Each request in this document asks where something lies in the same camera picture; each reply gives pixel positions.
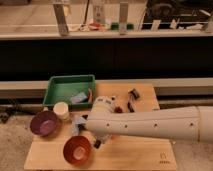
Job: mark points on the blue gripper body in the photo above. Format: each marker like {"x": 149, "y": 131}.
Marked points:
{"x": 104, "y": 138}

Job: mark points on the black eraser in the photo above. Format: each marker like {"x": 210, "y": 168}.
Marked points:
{"x": 97, "y": 144}

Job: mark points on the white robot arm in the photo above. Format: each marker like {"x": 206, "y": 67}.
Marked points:
{"x": 193, "y": 123}

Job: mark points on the red bowl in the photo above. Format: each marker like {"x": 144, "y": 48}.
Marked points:
{"x": 77, "y": 150}

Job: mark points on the purple bowl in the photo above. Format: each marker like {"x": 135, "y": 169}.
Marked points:
{"x": 44, "y": 123}

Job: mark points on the blue cloth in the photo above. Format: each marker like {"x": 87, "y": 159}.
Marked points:
{"x": 77, "y": 125}

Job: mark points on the dark red grape bunch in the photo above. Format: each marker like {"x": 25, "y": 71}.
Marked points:
{"x": 118, "y": 109}

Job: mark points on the black brush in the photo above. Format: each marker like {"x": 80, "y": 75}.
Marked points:
{"x": 129, "y": 105}

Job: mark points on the red item in tray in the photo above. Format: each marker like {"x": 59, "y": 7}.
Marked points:
{"x": 90, "y": 95}

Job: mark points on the blue sponge in tray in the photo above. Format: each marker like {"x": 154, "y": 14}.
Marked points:
{"x": 80, "y": 97}

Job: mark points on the white cup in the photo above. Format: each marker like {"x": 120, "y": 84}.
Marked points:
{"x": 61, "y": 110}

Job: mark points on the black binder clip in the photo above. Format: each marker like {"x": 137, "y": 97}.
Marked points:
{"x": 134, "y": 93}

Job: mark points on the green plastic tray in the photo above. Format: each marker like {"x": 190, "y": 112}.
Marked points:
{"x": 63, "y": 88}

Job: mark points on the wooden cutting board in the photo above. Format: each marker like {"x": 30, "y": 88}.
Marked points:
{"x": 119, "y": 153}

